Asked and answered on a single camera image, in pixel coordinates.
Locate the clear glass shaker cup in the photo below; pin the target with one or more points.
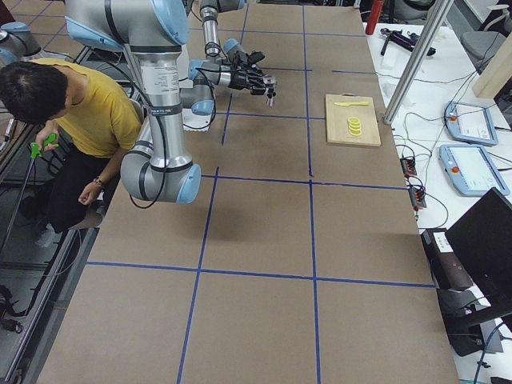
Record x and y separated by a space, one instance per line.
269 81

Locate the wooden cutting board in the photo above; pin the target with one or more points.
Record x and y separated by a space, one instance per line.
336 121

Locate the yellow plastic knife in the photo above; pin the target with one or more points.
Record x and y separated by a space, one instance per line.
347 104

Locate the yellow lemon slices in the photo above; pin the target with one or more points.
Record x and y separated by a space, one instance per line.
354 126

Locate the red cylinder bottle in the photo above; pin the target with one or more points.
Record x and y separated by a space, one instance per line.
375 13

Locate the black tool with purple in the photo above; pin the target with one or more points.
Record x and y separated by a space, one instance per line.
396 36

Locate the person in yellow shirt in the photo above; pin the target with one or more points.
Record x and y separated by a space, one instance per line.
95 112

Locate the upper blue teach pendant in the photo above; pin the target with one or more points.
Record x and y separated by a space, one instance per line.
470 123

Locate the blue teach pendant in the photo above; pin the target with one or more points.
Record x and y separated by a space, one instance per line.
471 170
470 123

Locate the lower blue teach pendant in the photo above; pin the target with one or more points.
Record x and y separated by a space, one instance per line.
471 170

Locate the grey office chair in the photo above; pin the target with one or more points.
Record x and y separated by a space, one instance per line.
481 45

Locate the black desktop box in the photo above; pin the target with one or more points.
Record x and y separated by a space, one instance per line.
448 271

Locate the black computer monitor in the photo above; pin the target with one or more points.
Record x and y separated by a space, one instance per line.
481 239

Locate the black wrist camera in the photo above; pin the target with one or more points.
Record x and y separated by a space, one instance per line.
255 57

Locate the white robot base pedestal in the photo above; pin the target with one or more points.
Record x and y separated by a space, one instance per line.
191 121

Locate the aluminium frame post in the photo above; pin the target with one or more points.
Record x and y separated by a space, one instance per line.
434 20

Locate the green handled grabber tool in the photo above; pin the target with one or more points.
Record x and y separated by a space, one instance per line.
35 152

